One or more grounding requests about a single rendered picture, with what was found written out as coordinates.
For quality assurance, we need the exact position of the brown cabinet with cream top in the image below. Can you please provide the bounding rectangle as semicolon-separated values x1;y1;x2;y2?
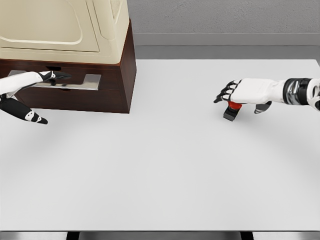
0;0;137;115

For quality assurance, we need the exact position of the black switch with red button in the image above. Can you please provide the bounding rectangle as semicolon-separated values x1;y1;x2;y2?
222;101;243;123

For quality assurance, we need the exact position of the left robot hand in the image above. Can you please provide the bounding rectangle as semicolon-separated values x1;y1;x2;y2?
0;70;73;125

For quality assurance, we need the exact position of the plain brown wooden drawer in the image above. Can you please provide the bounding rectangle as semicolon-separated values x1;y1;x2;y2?
14;87;126;114

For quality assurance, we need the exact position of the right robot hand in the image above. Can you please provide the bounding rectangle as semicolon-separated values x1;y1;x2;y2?
213;77;275;115

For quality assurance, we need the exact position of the brown wooden drawer, silver handle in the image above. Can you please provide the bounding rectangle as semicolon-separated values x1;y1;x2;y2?
0;65;121;91

